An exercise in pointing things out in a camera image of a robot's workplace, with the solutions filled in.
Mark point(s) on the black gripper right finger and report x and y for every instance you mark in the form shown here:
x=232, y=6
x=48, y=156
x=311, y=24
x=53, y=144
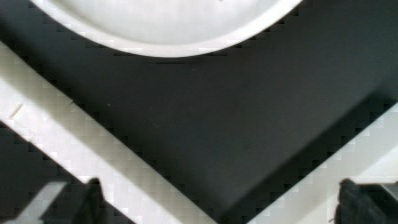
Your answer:
x=366, y=203

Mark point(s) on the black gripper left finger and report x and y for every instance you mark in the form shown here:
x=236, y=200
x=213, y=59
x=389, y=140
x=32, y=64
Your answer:
x=65, y=204

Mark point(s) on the white round table top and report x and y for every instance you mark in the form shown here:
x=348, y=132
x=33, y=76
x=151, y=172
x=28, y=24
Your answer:
x=167, y=28

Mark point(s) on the white U-shaped border frame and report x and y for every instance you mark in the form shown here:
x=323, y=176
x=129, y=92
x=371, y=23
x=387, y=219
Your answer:
x=55, y=126

